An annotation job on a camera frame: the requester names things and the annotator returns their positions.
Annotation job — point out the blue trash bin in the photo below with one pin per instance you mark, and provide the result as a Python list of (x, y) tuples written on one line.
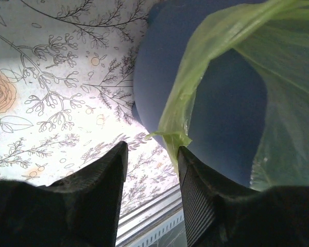
[(228, 116)]

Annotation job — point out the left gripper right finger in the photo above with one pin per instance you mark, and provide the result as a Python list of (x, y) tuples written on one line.
[(220, 212)]

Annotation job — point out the green trash bag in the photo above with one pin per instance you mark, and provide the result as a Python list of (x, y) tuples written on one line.
[(273, 38)]

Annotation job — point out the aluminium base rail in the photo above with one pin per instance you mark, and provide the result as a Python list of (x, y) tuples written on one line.
[(149, 222)]

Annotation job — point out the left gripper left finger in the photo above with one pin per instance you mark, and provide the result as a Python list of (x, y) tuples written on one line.
[(81, 209)]

